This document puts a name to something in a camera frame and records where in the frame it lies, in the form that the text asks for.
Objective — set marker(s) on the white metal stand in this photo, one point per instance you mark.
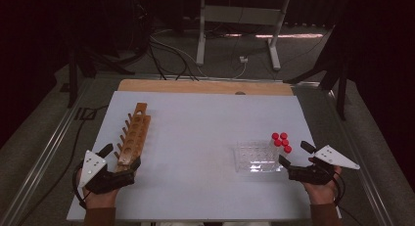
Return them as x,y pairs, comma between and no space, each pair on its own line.
241,15

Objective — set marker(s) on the wooden table board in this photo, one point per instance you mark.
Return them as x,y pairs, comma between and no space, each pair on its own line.
202,86

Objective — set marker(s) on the clear plastic test tube rack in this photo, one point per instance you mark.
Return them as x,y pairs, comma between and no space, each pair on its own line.
254,157

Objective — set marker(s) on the small dark round disc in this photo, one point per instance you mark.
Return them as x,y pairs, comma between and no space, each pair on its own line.
240,93

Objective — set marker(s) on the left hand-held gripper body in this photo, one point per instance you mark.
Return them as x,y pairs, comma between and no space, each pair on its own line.
111,182

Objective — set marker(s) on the wooden test tube rack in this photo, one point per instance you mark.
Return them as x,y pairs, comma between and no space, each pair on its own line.
133,138

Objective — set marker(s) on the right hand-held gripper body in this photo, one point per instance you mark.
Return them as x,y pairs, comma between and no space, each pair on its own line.
310,175

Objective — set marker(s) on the metal floor rail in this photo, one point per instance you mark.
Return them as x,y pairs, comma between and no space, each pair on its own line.
368,183
39,173

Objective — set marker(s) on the white plug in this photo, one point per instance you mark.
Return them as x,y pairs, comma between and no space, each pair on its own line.
243,59

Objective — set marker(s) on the person's left hand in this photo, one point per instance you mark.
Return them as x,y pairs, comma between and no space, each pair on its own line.
101,200

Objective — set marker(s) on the person's right hand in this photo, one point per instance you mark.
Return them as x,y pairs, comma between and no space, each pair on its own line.
321,193

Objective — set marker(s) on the white table mat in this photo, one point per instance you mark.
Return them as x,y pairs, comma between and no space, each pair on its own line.
195,138

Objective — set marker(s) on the black stand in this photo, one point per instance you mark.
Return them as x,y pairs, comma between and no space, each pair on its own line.
72,82
341,95

